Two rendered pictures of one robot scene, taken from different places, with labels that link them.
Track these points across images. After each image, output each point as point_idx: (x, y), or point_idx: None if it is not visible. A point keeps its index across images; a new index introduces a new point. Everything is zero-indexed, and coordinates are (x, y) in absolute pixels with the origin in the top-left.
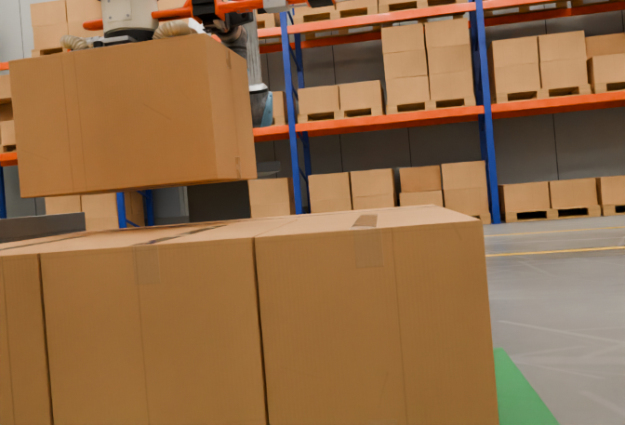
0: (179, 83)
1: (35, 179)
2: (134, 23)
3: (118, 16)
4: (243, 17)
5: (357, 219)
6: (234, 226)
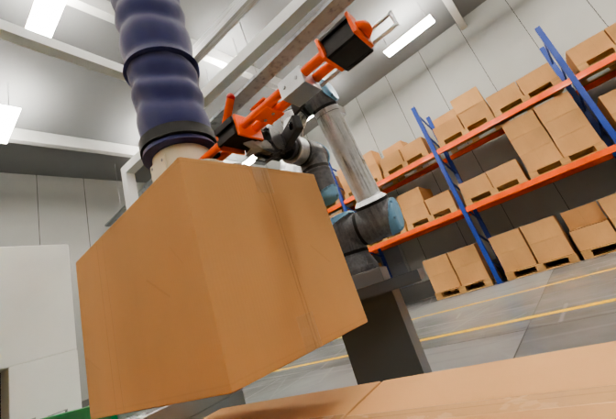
0: (169, 238)
1: (95, 396)
2: None
3: None
4: (291, 128)
5: None
6: None
